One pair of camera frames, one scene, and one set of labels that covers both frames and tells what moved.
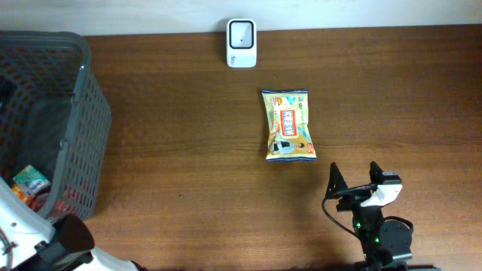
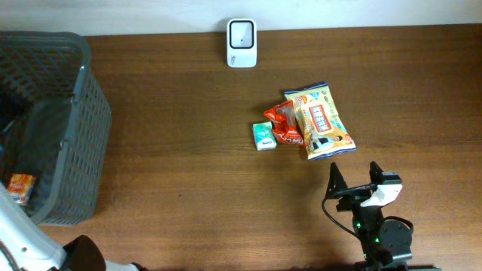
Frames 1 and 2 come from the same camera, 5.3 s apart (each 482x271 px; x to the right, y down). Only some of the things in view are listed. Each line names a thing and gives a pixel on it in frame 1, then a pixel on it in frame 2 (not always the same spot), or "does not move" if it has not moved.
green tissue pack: x=31 y=181 to x=264 y=136
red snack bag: x=38 y=202 to x=286 y=128
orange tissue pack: x=24 y=192 does not move
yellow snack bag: x=289 y=132 to x=321 y=123
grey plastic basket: x=55 y=117 does not move
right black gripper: x=337 y=182 does not move
